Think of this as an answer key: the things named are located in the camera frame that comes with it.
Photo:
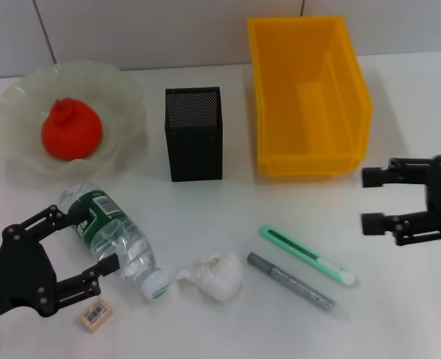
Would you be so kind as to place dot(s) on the grey marker pen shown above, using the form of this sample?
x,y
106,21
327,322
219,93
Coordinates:
x,y
299,286

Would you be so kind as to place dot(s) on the mint green utility knife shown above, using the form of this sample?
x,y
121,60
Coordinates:
x,y
299,248

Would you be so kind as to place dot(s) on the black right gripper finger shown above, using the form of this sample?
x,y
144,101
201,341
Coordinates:
x,y
396,172
403,224

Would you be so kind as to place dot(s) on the yellow plastic storage bin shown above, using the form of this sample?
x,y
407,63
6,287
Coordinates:
x,y
310,112

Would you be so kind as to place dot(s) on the white paper ball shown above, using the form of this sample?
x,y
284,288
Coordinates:
x,y
220,280

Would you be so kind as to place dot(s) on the red-orange fruit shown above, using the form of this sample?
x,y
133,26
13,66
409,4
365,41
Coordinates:
x,y
74,131

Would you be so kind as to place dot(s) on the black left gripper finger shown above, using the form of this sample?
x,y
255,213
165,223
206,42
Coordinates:
x,y
82,282
46,222

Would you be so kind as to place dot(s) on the clear water bottle green label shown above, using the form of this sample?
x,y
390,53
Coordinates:
x,y
131,239

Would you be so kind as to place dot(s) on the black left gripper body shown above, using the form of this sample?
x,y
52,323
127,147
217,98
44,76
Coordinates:
x,y
18,273

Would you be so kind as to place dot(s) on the black mesh pen holder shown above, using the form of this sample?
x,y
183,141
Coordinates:
x,y
194,157

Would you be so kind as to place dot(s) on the beige eraser with barcode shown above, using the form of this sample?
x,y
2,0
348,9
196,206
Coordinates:
x,y
95,316

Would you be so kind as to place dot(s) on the translucent glass fruit plate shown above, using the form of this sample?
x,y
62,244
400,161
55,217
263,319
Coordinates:
x,y
104,86

